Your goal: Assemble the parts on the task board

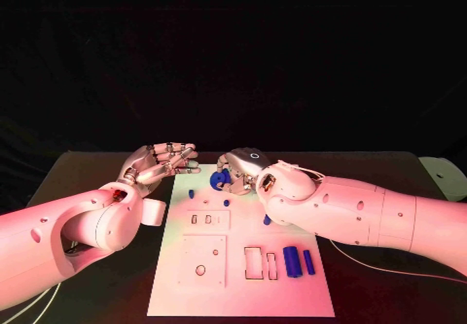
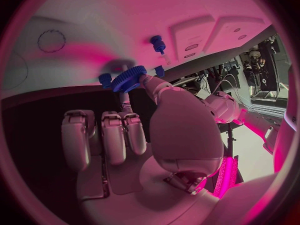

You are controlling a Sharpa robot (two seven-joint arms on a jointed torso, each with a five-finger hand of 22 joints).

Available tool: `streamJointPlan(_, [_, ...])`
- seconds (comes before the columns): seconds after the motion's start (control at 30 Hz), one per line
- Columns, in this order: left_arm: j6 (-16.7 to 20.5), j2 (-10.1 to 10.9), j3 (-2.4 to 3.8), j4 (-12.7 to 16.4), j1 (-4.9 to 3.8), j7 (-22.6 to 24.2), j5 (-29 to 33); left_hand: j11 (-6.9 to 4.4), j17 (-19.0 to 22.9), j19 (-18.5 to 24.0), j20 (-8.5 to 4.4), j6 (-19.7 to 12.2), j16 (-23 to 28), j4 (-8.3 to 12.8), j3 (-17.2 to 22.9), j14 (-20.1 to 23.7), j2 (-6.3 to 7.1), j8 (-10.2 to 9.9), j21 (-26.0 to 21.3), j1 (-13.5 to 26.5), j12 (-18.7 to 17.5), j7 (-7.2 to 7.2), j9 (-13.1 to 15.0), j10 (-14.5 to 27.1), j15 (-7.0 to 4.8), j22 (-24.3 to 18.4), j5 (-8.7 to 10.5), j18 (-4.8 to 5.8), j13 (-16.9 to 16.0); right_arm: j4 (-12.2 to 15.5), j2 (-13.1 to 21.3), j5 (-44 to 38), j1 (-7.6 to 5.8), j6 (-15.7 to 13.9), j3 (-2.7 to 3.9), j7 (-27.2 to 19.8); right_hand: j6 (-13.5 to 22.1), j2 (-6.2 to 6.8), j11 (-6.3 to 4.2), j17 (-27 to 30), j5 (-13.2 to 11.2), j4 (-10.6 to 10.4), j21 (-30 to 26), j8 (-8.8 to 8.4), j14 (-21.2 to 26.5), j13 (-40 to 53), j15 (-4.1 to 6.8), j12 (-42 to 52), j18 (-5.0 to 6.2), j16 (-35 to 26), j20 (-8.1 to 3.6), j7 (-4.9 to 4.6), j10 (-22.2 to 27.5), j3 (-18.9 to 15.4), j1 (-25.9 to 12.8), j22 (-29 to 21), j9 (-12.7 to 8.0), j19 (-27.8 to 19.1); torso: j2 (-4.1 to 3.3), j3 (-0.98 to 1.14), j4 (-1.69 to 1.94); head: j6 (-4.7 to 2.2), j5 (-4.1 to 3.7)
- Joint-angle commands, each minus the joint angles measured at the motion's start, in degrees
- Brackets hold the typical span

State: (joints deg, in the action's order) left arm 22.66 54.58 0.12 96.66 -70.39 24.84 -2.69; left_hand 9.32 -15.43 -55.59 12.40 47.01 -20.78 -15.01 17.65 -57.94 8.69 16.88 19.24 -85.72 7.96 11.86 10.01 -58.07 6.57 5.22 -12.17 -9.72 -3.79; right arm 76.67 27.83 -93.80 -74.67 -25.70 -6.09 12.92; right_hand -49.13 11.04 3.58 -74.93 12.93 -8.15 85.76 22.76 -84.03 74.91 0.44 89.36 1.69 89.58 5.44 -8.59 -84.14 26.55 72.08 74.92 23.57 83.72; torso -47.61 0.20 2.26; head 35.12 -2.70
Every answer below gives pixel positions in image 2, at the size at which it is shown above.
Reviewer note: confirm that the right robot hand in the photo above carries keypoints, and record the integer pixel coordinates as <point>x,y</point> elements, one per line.
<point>185,135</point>

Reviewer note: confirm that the blue gear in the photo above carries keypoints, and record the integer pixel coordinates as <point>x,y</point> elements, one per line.
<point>127,78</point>

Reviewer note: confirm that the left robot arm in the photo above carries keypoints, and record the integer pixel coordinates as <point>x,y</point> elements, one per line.
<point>221,106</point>

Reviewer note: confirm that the white task board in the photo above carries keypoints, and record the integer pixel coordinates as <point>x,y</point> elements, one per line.
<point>105,22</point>

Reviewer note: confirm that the black stand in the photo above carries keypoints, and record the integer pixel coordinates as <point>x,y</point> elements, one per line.
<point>230,135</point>

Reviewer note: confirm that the cluttered workshop desk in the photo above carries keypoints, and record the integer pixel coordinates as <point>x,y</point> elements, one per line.
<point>211,76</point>

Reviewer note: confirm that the blue short plug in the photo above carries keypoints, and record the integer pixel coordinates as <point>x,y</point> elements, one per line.
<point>159,71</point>

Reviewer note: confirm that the blue stepped peg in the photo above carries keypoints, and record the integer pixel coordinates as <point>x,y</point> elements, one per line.
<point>157,43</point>

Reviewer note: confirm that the blue short cylinder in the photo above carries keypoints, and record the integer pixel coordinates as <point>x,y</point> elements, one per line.
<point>104,80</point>

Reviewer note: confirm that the dark equipment rack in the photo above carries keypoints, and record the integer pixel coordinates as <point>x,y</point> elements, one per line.
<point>266,65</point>

